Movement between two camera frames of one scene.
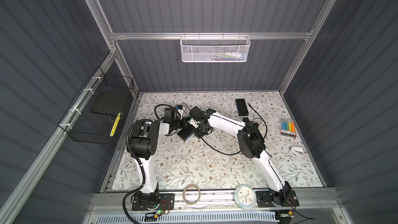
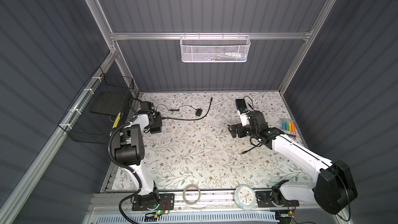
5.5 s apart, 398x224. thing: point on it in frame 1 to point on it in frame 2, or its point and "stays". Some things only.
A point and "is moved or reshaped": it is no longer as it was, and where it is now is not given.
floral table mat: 218,160 stays
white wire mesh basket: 215,49 stays
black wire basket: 97,116 stays
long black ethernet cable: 218,150 is moved or reshaped
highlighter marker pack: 288,127 stays
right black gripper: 197,135 to 233,131
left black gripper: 184,121 to 156,121
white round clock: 245,196 stays
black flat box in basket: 110,103 stays
